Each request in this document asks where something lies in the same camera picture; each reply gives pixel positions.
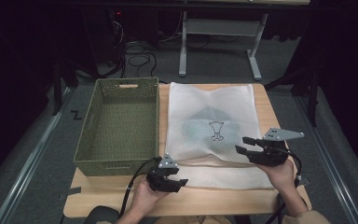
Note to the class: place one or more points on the green woven basket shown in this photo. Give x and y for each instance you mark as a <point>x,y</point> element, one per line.
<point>121,124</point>

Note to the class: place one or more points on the person's left hand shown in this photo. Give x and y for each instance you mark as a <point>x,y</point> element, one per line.
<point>146,199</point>

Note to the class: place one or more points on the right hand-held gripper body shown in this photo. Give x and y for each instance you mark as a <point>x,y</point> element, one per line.
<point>273,154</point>

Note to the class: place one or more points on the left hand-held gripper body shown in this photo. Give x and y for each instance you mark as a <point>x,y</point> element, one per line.
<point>161,182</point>

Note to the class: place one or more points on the person's right hand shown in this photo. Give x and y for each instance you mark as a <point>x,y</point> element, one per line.
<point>281,177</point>

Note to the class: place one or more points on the person's lap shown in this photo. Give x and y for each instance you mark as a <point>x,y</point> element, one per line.
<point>192,221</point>

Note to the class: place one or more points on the black metal stand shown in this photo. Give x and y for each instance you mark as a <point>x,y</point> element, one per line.
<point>57,90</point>
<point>312,93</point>

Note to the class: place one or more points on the white mesh laundry bag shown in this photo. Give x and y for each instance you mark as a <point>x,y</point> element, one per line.
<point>192,96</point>

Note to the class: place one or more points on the white metal desk frame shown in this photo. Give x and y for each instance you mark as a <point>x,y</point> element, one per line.
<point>220,26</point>

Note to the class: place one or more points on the metal floor rail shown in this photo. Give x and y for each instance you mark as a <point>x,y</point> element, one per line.
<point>31,161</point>
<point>329,155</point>

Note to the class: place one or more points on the grey tape strip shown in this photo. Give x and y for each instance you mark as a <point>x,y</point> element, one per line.
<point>304,181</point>
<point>71,192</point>

